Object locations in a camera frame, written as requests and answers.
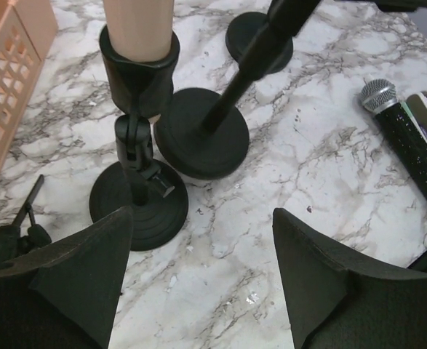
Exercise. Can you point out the peach plastic desk organizer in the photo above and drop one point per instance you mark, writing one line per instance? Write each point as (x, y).
(27, 30)

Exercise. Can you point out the black round-base stand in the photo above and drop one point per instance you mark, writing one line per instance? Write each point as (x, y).
(153, 190)
(252, 45)
(203, 135)

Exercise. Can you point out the black microphone silver grille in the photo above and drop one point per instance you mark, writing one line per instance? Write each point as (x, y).
(399, 127)

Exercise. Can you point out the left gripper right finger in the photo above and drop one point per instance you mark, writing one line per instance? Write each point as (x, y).
(337, 297)

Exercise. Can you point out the black tripod mic stand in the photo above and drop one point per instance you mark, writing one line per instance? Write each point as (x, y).
(24, 234)

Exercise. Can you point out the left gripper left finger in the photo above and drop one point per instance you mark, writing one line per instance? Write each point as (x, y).
(65, 295)

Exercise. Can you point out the beige microphone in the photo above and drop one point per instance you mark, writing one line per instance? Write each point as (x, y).
(140, 52)

